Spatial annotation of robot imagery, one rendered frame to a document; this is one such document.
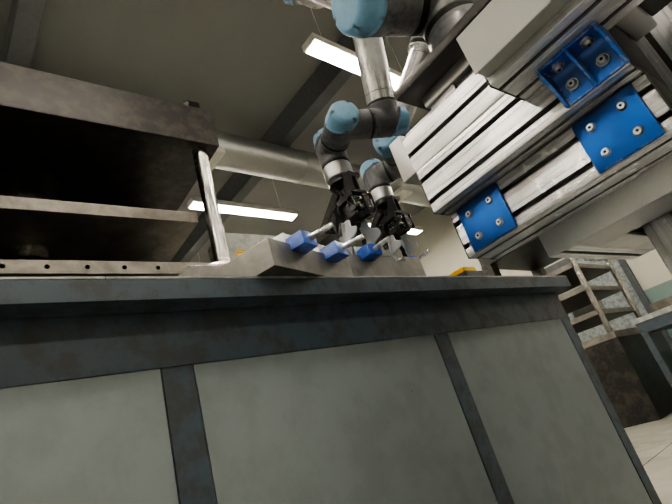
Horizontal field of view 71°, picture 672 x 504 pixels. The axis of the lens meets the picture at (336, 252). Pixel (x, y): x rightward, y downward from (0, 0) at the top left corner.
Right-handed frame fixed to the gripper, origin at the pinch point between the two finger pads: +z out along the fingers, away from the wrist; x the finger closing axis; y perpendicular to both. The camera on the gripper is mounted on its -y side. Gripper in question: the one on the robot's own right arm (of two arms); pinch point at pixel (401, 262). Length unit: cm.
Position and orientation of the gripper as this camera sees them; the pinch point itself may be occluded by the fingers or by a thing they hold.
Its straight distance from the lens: 145.3
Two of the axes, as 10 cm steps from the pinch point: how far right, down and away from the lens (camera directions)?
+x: 7.7, 0.3, 6.4
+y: 5.7, -4.8, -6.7
